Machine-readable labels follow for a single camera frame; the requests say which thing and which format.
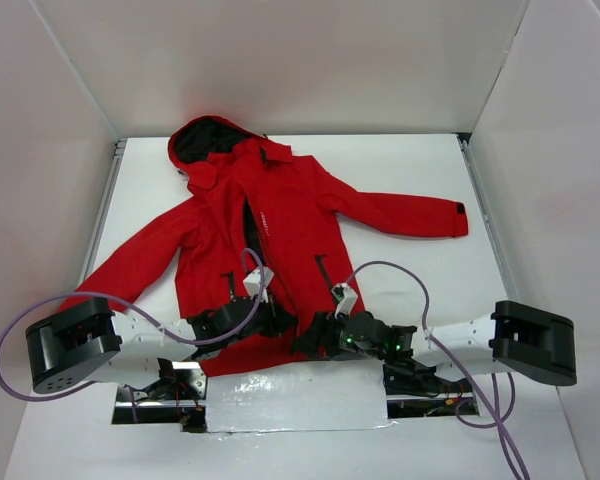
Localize red hooded jacket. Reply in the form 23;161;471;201
82;116;469;377

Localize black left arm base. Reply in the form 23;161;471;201
111;360;208;433

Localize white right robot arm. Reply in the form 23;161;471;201
293;300;577;391

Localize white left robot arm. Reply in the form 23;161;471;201
25;297;297;399

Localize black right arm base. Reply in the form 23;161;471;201
383;366;478;419

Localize reflective foil sheet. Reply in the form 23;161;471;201
206;361;390;433

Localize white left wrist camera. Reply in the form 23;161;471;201
243;267;274;303

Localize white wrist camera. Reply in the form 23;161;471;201
243;267;274;303
331;283;358;317

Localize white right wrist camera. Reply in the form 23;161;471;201
331;283;358;317

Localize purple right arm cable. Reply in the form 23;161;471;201
334;259;531;480

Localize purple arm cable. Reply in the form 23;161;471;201
0;248;267;426
334;259;531;480

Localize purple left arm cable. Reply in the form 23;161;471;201
0;248;267;426

